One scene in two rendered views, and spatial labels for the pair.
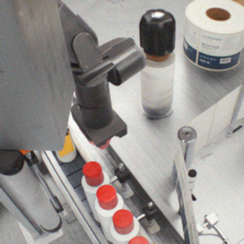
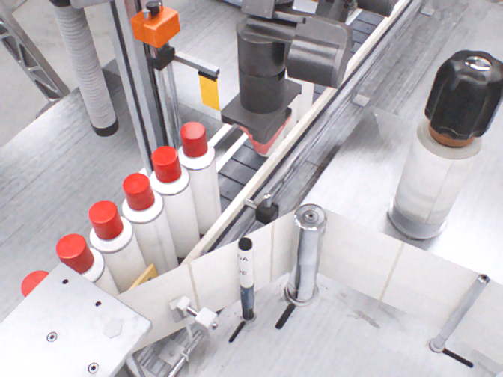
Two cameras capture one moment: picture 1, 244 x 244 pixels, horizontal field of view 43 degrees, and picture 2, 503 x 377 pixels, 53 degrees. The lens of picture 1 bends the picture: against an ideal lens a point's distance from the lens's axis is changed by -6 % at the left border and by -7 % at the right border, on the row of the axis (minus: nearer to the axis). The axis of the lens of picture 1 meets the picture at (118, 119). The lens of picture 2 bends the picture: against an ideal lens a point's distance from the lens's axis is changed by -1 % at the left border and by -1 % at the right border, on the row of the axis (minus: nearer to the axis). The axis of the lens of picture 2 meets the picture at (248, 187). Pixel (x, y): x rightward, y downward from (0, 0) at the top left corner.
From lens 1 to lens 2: 0.40 m
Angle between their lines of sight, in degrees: 37
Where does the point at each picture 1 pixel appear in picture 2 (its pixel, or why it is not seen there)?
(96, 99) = (244, 61)
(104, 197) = (156, 156)
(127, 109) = (385, 181)
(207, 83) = not seen: outside the picture
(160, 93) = (410, 189)
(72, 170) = (250, 163)
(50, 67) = not seen: outside the picture
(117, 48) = (314, 28)
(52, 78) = not seen: outside the picture
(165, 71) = (429, 158)
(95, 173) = (187, 135)
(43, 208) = (81, 82)
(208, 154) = (371, 322)
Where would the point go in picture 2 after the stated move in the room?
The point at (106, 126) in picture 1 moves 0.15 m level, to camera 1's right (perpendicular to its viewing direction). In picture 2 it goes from (251, 111) to (321, 194)
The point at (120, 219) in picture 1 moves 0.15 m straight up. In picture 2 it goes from (132, 181) to (102, 80)
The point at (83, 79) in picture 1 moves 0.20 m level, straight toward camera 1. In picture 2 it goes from (246, 25) to (82, 101)
